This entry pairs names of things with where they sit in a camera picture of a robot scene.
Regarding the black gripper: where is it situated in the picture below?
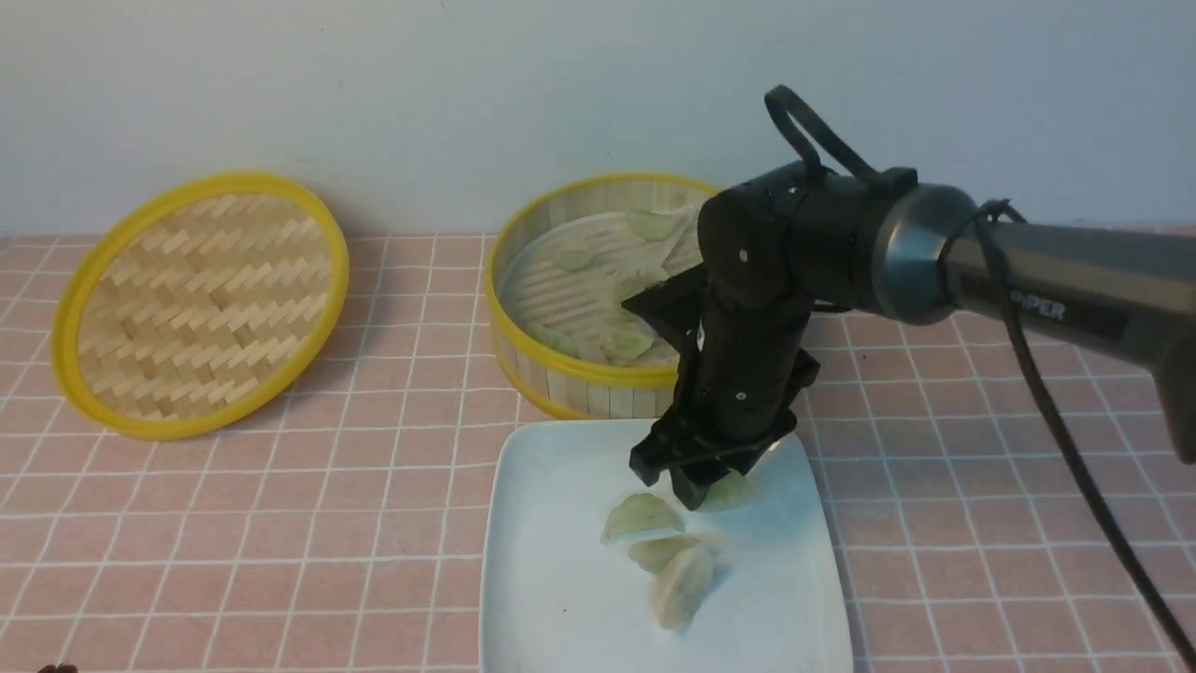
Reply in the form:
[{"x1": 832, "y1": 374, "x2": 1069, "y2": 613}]
[{"x1": 629, "y1": 280, "x2": 816, "y2": 510}]

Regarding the green dumpling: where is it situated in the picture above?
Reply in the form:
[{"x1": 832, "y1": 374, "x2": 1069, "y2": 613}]
[
  {"x1": 610, "y1": 267, "x2": 669, "y2": 322},
  {"x1": 599, "y1": 492, "x2": 685, "y2": 545},
  {"x1": 624, "y1": 208, "x2": 691, "y2": 241},
  {"x1": 602, "y1": 325, "x2": 654, "y2": 361},
  {"x1": 698, "y1": 470, "x2": 755, "y2": 514}
]

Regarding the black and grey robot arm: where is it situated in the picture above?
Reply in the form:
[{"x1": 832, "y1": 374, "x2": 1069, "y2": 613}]
[{"x1": 626, "y1": 163, "x2": 1195, "y2": 508}]

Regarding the green dumpling on plate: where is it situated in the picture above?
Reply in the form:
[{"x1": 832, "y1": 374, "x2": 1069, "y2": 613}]
[{"x1": 599, "y1": 492, "x2": 685, "y2": 545}]

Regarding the small pale dumpling on plate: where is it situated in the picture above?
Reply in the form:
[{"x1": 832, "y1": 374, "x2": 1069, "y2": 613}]
[{"x1": 628, "y1": 536, "x2": 701, "y2": 575}]

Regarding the beige dumpling on plate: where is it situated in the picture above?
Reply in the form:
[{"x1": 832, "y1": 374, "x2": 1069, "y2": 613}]
[{"x1": 649, "y1": 544, "x2": 715, "y2": 631}]

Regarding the white square plate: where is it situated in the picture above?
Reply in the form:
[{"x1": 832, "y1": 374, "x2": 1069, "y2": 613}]
[{"x1": 480, "y1": 420, "x2": 854, "y2": 672}]

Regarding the green dumpling front-left steamer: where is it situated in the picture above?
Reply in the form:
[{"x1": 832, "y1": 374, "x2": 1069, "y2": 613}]
[{"x1": 527, "y1": 324, "x2": 581, "y2": 359}]

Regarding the yellow-rimmed bamboo steamer basket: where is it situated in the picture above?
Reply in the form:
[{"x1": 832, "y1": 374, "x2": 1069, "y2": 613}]
[{"x1": 483, "y1": 172, "x2": 715, "y2": 420}]

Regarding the yellow-rimmed bamboo steamer lid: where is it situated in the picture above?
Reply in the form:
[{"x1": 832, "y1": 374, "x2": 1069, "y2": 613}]
[{"x1": 49, "y1": 172, "x2": 350, "y2": 440}]

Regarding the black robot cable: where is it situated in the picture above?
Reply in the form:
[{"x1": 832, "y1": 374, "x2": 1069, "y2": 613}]
[{"x1": 938, "y1": 198, "x2": 1196, "y2": 668}]

